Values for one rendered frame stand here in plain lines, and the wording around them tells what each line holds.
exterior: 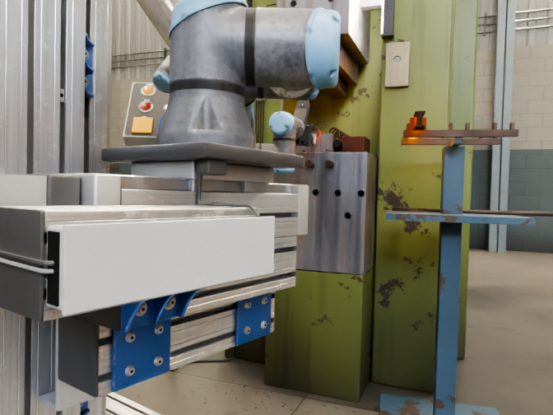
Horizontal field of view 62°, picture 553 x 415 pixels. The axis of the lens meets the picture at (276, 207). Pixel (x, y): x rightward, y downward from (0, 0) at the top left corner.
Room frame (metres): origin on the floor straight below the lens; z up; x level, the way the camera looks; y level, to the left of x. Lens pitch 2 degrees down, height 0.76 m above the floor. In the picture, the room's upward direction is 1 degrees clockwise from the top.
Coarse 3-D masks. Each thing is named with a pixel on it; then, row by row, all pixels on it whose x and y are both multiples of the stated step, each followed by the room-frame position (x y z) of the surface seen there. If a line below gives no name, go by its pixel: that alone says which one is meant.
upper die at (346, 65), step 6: (342, 48) 1.87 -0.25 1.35; (342, 54) 1.88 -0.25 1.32; (348, 54) 1.97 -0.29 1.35; (342, 60) 1.88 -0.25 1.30; (348, 60) 1.97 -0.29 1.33; (354, 60) 2.08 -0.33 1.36; (342, 66) 1.88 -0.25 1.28; (348, 66) 1.98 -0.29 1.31; (354, 66) 2.08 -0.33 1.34; (342, 72) 1.94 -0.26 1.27; (348, 72) 1.98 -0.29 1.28; (354, 72) 2.09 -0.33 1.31; (342, 78) 2.04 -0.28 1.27; (348, 78) 2.04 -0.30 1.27; (354, 78) 2.09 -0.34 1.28; (348, 84) 2.14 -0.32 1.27; (354, 84) 2.14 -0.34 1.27
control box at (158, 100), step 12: (132, 84) 1.90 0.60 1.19; (144, 84) 1.90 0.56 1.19; (132, 96) 1.87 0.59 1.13; (144, 96) 1.87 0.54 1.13; (156, 96) 1.87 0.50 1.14; (168, 96) 1.88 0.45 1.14; (132, 108) 1.84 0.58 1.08; (156, 108) 1.85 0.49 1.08; (132, 120) 1.81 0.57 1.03; (156, 120) 1.81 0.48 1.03; (156, 132) 1.79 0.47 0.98; (132, 144) 1.81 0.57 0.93; (144, 144) 1.81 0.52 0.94
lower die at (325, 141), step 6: (318, 138) 1.79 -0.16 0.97; (324, 138) 1.78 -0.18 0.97; (330, 138) 1.77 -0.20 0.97; (318, 144) 1.79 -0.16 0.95; (324, 144) 1.78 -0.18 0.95; (330, 144) 1.77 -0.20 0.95; (300, 150) 1.81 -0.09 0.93; (306, 150) 1.81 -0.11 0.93; (312, 150) 1.80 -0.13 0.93; (318, 150) 1.79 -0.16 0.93; (324, 150) 1.78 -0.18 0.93; (336, 150) 1.82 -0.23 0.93
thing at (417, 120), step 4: (416, 112) 1.25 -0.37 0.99; (420, 112) 1.25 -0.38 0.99; (424, 112) 1.25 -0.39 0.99; (416, 116) 1.30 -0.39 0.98; (420, 116) 1.25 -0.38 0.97; (412, 120) 1.33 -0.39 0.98; (416, 120) 1.29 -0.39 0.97; (420, 120) 1.25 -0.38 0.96; (424, 120) 1.32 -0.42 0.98; (412, 124) 1.33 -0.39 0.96; (416, 124) 1.29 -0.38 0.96; (420, 124) 1.25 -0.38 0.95; (424, 124) 1.32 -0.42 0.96; (412, 128) 1.33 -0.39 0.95; (416, 128) 1.28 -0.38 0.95; (420, 128) 1.28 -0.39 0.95; (424, 128) 1.32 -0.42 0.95
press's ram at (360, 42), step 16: (288, 0) 1.84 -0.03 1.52; (304, 0) 1.81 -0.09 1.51; (320, 0) 1.79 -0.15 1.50; (336, 0) 1.77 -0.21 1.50; (352, 0) 1.79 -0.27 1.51; (368, 0) 1.91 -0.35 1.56; (352, 16) 1.80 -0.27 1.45; (368, 16) 2.09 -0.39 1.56; (352, 32) 1.81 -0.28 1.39; (368, 32) 2.10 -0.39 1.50; (352, 48) 1.92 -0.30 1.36; (368, 48) 2.11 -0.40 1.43
